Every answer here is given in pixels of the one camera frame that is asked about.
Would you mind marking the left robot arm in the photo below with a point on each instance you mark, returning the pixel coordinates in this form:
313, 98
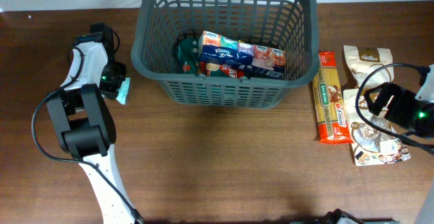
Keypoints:
83, 124

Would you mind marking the Pantree white grain pouch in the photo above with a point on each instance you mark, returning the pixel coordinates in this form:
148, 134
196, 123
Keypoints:
362, 61

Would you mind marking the Kleenex tissue multipack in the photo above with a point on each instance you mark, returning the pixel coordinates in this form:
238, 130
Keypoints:
220, 56

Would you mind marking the teal wet wipes packet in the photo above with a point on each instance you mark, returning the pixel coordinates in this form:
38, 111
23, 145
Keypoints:
123, 91

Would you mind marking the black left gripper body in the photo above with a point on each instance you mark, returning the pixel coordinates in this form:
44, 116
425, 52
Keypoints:
113, 82

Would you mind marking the Pantree mushroom pouch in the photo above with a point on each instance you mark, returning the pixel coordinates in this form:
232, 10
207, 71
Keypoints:
370, 146

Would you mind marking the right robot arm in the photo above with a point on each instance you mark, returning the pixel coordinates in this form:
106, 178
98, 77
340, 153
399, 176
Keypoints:
410, 111

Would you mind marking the San Remo spaghetti packet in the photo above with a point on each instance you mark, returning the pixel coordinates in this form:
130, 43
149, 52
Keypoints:
329, 105

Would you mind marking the grey plastic basket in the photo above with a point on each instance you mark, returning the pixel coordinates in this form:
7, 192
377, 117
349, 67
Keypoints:
289, 25

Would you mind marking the green Nescafe coffee bag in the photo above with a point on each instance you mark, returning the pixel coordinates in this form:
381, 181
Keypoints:
186, 54

